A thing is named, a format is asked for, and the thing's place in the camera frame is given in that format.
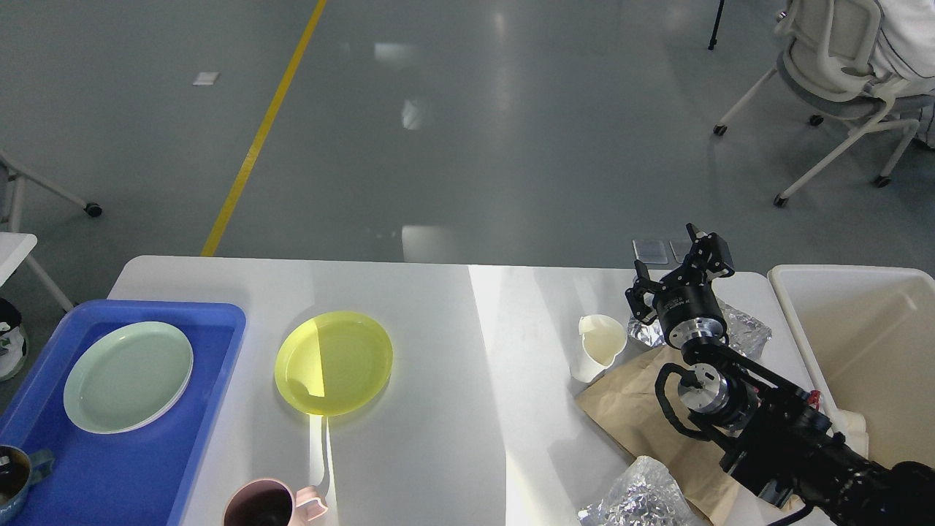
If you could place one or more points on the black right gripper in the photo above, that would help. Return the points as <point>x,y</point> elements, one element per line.
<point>684,300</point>

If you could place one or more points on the pink mug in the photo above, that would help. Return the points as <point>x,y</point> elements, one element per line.
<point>272,502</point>

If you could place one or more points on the dark teal mug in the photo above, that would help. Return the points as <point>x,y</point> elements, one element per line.
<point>19,473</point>

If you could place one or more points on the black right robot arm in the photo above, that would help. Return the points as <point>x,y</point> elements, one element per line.
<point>776,442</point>

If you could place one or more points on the crumpled foil near gripper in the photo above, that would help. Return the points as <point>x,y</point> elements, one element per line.
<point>746,334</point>

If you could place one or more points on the white paper cup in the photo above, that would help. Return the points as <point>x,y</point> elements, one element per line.
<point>602,339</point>

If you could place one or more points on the brown paper bag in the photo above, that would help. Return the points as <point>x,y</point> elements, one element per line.
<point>624,405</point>

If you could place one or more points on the white plastic bin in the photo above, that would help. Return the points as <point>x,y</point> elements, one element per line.
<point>866,335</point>

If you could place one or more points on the crumpled foil front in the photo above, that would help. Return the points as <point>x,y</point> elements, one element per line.
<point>645,494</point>

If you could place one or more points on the black tripod leg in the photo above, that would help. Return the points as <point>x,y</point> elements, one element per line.
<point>715,29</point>

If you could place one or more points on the white office chair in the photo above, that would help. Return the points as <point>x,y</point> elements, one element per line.
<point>826,63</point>

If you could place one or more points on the seated person white shirt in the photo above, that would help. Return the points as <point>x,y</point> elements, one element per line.
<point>904,45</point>

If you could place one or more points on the yellow plastic plate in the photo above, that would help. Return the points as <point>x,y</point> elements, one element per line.
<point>334,363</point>

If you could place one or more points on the pale green plate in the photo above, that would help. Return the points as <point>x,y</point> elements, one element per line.
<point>128,378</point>

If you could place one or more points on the blue plastic tray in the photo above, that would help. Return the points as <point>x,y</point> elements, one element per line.
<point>142,477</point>

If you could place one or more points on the chair leg with caster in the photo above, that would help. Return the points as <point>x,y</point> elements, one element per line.
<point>15,178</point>

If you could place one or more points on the white side table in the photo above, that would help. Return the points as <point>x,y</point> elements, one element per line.
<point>16,249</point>

